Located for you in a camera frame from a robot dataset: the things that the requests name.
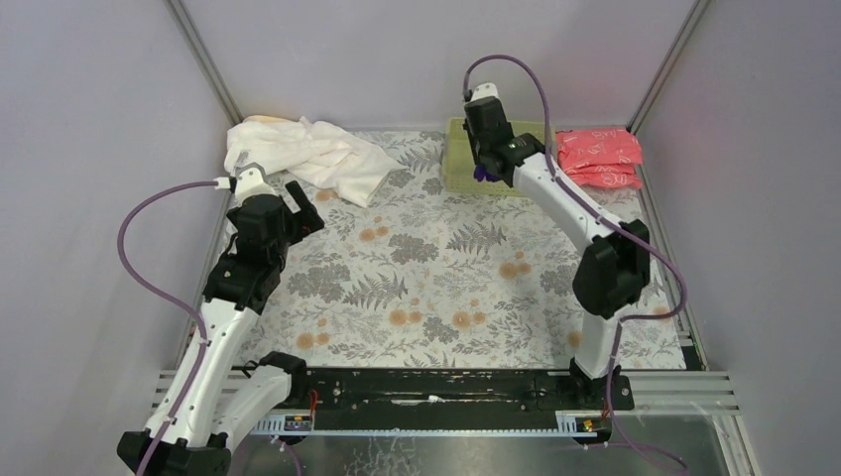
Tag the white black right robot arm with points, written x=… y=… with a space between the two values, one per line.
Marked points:
x=614 y=265

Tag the pink patterned plastic package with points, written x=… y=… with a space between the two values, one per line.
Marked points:
x=602 y=157

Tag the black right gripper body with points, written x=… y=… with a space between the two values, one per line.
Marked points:
x=484 y=157

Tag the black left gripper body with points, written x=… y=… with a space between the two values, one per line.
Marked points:
x=289 y=214

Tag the purple microfibre towel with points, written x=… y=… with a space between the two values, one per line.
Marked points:
x=482 y=175

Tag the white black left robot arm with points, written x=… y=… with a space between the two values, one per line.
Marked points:
x=191 y=433

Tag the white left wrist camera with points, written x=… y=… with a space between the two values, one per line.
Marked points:
x=248 y=182

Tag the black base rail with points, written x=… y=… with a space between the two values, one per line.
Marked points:
x=439 y=400

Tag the green perforated plastic basket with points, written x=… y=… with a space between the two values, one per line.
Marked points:
x=458 y=165

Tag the white crumpled towel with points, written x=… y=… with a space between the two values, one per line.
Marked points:
x=320 y=153

